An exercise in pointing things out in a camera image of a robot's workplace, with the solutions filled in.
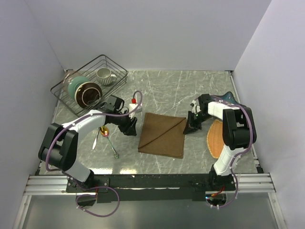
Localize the brown ceramic bowl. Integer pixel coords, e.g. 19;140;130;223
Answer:
74;82;102;108

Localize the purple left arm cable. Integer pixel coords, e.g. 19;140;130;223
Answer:
45;91;143;217

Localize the striped ceramic mug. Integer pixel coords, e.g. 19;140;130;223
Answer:
96;67;117;86

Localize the brown cloth napkin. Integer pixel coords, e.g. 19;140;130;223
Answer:
138;113;186;159

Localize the blue star-shaped dish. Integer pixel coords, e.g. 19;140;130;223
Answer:
213;91;240;105

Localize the silver fork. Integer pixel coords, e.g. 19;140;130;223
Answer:
92;127;102;150

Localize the clear glass jar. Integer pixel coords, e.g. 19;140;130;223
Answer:
62;70;78;90

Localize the iridescent spoon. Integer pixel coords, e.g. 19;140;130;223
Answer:
100;126;119;159

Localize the aluminium frame rail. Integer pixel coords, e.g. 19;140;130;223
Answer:
24;174;275;195

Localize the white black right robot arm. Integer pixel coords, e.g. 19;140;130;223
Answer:
183;92;257;190

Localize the green ceramic bowl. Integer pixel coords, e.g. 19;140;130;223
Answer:
68;76;90;99

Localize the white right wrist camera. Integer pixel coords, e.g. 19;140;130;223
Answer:
190;100;201;114

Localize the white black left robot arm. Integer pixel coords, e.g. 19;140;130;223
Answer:
38;96;142;192

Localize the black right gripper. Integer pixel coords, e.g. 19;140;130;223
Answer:
183;111;213;135

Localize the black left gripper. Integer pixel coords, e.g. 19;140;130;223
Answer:
113;110;138;136

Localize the orange woven placemat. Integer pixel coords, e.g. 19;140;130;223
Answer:
207;120;226;159

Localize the black wire dish rack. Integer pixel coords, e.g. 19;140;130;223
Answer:
51;55;128;117

